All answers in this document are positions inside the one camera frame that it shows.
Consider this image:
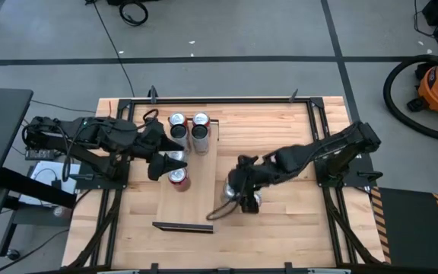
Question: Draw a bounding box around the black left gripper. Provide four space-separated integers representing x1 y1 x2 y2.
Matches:
135 119 189 182

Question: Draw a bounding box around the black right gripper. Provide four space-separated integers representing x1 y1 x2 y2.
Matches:
227 154 281 214

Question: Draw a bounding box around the wooden shelf with black legs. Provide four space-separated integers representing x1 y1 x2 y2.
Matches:
152 116 220 234

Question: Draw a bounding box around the white paper sheet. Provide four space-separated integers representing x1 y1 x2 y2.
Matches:
17 160 81 206

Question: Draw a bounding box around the black power strip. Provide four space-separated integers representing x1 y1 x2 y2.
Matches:
24 148 56 161

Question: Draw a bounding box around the black mat with hazard stripes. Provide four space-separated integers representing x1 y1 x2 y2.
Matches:
370 186 438 272

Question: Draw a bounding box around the black loose cable loop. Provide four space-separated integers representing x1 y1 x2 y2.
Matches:
205 182 243 221

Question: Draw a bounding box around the long black floor cable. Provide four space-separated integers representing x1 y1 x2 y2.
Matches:
84 0 136 98

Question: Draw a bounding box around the coiled black cable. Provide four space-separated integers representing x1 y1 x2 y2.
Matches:
118 0 150 27

